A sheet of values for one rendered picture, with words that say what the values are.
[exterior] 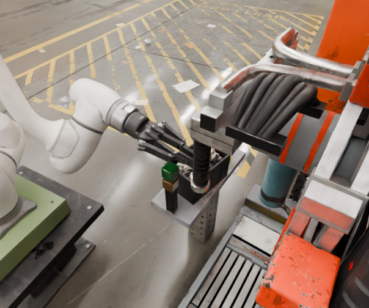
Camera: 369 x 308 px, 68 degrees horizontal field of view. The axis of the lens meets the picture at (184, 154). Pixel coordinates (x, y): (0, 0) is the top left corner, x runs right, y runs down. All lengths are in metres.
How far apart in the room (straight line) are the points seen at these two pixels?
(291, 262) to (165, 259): 1.01
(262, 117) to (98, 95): 0.53
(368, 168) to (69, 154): 0.71
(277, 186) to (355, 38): 0.47
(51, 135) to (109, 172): 0.95
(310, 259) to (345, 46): 0.69
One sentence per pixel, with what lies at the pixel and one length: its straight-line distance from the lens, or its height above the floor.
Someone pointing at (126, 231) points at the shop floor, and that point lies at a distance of 1.47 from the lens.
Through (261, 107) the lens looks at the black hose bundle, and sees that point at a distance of 0.42.
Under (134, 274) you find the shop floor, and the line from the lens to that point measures 1.36.
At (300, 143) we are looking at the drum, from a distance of 0.59.
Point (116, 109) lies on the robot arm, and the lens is 0.80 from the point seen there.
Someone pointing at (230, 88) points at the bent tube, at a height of 1.01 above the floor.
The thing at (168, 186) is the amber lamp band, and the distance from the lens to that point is 0.83.
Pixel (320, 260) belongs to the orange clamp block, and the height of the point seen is 0.88.
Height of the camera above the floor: 1.23
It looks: 43 degrees down
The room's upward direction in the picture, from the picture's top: straight up
